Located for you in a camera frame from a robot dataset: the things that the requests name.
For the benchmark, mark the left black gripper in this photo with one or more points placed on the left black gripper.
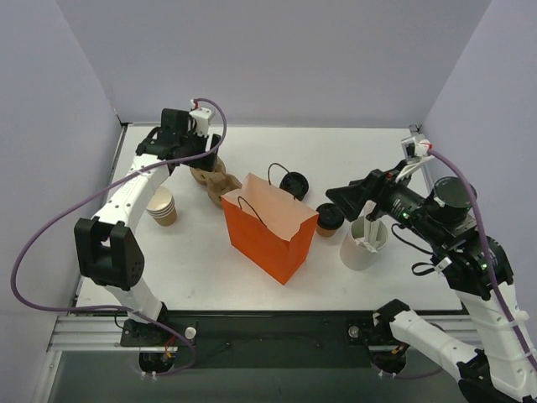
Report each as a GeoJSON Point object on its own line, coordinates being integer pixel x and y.
{"type": "Point", "coordinates": [201, 152]}

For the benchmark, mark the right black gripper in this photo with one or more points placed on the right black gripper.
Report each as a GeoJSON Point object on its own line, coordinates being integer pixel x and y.
{"type": "Point", "coordinates": [373, 190]}

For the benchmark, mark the black cup lid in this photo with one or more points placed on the black cup lid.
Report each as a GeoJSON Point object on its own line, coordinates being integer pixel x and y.
{"type": "Point", "coordinates": [330, 216]}

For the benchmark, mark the single brown paper cup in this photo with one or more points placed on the single brown paper cup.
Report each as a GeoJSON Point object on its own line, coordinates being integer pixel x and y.
{"type": "Point", "coordinates": [325, 232]}

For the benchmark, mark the brown pulp cup carrier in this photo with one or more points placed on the brown pulp cup carrier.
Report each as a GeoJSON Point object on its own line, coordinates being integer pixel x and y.
{"type": "Point", "coordinates": [217, 182]}

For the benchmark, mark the orange paper bag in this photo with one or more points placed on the orange paper bag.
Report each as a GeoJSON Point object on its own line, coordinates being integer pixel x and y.
{"type": "Point", "coordinates": [270, 226]}

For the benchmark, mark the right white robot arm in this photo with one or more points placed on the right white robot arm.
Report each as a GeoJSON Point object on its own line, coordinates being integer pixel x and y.
{"type": "Point", "coordinates": [479, 273]}

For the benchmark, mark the white wrapped straws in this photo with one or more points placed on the white wrapped straws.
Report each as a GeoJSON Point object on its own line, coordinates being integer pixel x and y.
{"type": "Point", "coordinates": [366, 231]}

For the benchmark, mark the white straw holder cup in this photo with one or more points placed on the white straw holder cup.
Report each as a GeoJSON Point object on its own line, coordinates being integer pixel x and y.
{"type": "Point", "coordinates": [356, 252]}

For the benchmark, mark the stack of black lids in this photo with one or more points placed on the stack of black lids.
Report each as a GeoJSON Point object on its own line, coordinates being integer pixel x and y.
{"type": "Point", "coordinates": [295, 184]}

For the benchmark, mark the stack of paper cups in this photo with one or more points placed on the stack of paper cups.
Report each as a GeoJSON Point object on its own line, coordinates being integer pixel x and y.
{"type": "Point", "coordinates": [162, 208]}

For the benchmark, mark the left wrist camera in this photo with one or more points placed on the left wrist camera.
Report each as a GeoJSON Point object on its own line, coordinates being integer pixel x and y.
{"type": "Point", "coordinates": [202, 118]}

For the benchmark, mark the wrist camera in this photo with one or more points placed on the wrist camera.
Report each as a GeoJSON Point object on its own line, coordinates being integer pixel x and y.
{"type": "Point", "coordinates": [202, 118]}
{"type": "Point", "coordinates": [416, 151]}

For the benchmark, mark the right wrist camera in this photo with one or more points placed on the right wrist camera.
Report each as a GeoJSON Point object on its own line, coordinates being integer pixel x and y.
{"type": "Point", "coordinates": [416, 151]}

